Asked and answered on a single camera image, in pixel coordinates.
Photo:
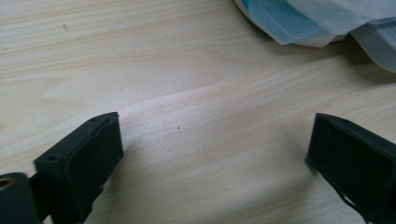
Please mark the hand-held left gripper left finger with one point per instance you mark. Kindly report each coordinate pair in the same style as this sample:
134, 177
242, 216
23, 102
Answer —
84, 161

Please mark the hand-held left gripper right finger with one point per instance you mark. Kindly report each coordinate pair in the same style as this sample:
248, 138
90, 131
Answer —
355, 158

